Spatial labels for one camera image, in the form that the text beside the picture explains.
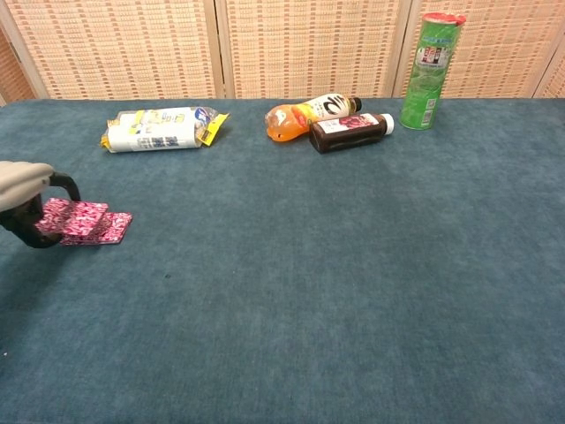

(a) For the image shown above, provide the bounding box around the orange drink bottle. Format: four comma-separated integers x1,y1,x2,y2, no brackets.
264,92,364,143

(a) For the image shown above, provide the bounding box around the teal table cloth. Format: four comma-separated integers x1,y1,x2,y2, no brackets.
0,96,565,424

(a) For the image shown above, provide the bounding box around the pink patterned card pack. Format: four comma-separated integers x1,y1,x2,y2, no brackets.
34,197,112,237
59,211,133,246

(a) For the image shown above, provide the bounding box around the green chips can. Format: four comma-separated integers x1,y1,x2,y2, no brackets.
398,11,468,131

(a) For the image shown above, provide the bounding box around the white yellow plastic bag pack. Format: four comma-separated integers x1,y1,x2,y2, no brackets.
100,106,230,155

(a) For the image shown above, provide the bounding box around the woven bamboo screen panel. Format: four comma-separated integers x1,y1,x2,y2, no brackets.
0,26,37,106
532,51,565,99
215,0,414,100
391,0,565,99
0,0,226,101

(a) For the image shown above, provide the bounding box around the beige black left robot hand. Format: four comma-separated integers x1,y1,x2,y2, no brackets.
0,161,82,250

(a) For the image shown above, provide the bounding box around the dark juice bottle white cap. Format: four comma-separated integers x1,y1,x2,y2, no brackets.
308,112,396,155

